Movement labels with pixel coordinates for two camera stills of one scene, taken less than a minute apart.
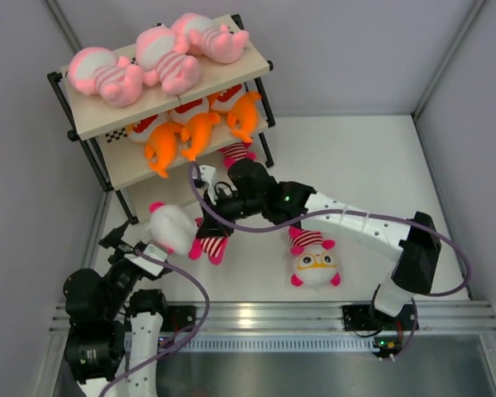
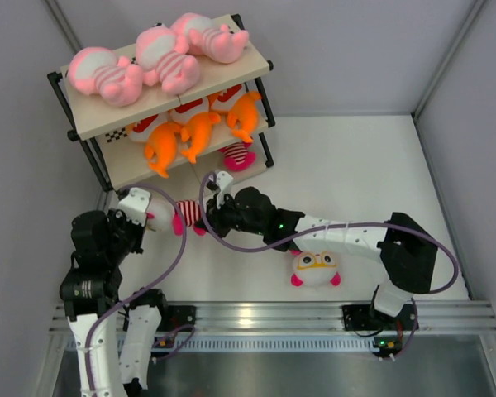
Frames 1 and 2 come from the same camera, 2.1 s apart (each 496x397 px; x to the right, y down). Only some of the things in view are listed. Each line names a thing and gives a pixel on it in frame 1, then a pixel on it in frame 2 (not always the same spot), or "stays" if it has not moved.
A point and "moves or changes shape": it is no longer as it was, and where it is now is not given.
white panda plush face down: (176, 231) moves or changes shape
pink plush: (204, 37) stays
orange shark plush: (244, 117) stays
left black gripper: (115, 241) to (117, 217)
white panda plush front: (314, 266) stays
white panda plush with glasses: (237, 150) stays
